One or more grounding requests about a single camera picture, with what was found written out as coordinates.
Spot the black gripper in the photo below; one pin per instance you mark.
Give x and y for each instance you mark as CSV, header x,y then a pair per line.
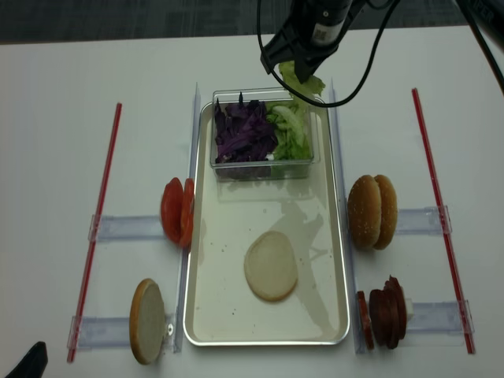
x,y
311,32

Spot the green lettuce leaf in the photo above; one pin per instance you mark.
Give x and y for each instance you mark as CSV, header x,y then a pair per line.
x,y
310,88

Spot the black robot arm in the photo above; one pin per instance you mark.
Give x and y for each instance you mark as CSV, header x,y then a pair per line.
x,y
487,15

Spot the green lettuce pile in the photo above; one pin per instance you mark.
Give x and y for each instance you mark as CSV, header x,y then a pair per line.
x,y
289,119

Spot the right tomato slice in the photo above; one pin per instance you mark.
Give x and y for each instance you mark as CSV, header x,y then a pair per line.
x,y
187,213

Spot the tomato slice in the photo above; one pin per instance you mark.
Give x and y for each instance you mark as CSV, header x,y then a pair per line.
x,y
171,209
187,213

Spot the left tomato slice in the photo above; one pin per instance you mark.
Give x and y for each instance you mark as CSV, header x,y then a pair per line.
x,y
171,209

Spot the dark red meat slices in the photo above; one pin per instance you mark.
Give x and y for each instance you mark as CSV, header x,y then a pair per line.
x,y
387,313

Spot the clear plastic salad box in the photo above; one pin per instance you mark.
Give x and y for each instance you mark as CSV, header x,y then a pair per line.
x,y
270,169

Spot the purple cabbage shreds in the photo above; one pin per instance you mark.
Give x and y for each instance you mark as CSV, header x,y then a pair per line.
x,y
243,132

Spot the sesame bun top front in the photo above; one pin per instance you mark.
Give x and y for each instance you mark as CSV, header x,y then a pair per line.
x,y
364,212

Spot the sesame bun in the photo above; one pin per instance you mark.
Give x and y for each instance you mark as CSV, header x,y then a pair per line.
x,y
364,212
389,212

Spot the sesame bun top rear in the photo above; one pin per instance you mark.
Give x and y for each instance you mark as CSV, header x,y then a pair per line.
x,y
389,212

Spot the bottom bun on tray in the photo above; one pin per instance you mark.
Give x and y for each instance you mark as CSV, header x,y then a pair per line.
x,y
270,268

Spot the upper right clear holder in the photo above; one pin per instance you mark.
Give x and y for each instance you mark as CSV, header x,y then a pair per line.
x,y
431,220

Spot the clear holder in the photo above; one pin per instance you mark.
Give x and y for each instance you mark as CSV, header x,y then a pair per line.
x,y
87,333
451,318
106,228
431,220

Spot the left red strip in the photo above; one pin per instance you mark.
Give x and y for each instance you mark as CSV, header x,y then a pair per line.
x,y
75,327

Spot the red strip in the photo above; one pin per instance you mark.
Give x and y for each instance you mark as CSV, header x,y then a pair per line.
x,y
458,290
75,327

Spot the upper left clear holder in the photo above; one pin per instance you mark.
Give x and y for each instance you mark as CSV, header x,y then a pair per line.
x,y
106,228

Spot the cream metal tray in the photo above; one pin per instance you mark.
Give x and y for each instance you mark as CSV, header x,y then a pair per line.
x,y
220,307

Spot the thin red sausage slice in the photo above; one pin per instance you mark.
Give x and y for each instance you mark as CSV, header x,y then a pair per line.
x,y
365,320

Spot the lower right clear holder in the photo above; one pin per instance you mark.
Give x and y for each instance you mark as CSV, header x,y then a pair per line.
x,y
451,318

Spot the upright bun half left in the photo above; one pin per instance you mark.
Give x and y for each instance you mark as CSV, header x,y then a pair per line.
x,y
147,322

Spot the lower left clear holder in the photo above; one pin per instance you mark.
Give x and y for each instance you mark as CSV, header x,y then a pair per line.
x,y
87,333

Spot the right red strip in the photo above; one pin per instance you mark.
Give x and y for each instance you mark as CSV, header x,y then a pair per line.
x,y
458,290

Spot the black object bottom left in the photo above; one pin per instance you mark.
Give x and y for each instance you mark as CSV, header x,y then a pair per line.
x,y
32,364

